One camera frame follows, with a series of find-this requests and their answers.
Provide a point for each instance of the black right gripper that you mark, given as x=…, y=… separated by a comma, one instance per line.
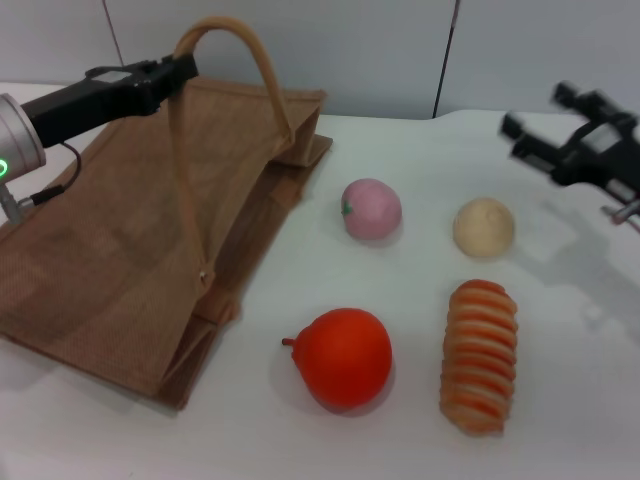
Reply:
x=605, y=155

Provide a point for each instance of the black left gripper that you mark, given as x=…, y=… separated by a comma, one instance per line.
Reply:
x=95, y=102

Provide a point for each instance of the beige round egg yolk pastry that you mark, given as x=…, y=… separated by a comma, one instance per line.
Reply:
x=484, y=227

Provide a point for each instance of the brown jute handbag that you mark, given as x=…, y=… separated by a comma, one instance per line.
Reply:
x=110, y=240

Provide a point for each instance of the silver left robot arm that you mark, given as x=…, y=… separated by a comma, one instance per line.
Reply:
x=17, y=137

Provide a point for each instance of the pink peach bun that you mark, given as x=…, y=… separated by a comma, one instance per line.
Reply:
x=372, y=209

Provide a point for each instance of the striped long bread loaf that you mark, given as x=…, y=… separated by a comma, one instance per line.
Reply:
x=479, y=357

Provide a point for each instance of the orange red pear toy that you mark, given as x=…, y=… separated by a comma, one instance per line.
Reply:
x=345, y=360

